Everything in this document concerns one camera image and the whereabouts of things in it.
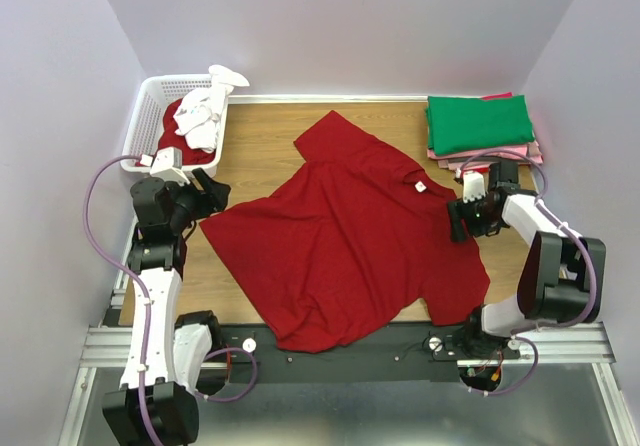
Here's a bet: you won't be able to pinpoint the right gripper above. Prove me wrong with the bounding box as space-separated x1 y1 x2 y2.
444 192 499 242

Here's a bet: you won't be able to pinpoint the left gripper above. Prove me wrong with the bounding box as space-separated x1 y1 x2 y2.
165 167 232 233

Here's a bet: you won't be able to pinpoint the dark red t-shirt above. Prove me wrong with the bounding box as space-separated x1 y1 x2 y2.
201 112 490 353

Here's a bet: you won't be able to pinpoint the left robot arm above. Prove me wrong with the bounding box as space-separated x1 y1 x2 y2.
102 168 231 445

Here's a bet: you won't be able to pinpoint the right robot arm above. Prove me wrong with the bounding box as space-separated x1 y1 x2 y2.
445 159 606 358

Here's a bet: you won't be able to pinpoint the folded mauve t-shirt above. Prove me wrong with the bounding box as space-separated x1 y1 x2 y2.
437 155 543 171

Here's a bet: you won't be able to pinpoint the red t-shirt in basket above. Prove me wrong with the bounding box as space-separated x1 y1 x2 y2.
157 99 215 165

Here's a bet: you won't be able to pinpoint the white t-shirt in basket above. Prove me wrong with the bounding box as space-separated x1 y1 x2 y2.
173 65 250 153

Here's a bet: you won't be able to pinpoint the white plastic laundry basket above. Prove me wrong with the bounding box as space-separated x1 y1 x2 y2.
120 74 228 178

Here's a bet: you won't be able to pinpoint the folded green t-shirt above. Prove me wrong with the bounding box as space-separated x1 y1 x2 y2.
425 95 535 156

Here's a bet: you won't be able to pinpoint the folded magenta t-shirt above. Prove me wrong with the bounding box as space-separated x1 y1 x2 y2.
480 92 513 101

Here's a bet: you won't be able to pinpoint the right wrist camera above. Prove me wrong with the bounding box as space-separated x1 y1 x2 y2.
455 170 486 204

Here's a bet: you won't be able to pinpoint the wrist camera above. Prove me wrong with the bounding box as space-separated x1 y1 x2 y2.
455 170 486 204
139 147 189 186

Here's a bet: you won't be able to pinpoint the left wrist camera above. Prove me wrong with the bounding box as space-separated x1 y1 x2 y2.
139 147 189 186

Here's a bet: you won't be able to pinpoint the white wall trim strip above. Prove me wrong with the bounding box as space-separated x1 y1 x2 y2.
229 94 428 105

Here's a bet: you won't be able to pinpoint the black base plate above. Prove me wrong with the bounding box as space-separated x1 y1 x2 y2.
221 321 520 384

